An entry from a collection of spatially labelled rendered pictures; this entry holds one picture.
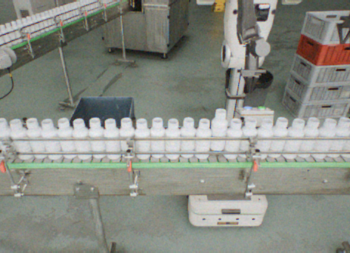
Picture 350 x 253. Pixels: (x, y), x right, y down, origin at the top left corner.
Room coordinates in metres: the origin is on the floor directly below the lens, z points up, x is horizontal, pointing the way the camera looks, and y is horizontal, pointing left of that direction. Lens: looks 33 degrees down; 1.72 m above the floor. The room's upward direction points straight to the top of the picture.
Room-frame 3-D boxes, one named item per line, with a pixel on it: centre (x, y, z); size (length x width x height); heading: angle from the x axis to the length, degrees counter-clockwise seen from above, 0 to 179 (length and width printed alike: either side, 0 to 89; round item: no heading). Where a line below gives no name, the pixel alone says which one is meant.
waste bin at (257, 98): (2.40, -0.84, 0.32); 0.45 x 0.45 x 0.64
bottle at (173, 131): (0.81, -0.04, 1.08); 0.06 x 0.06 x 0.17
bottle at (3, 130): (0.81, 0.60, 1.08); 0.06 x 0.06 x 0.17
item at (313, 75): (2.77, -1.82, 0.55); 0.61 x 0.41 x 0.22; 97
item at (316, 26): (2.77, -1.82, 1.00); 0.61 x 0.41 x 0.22; 98
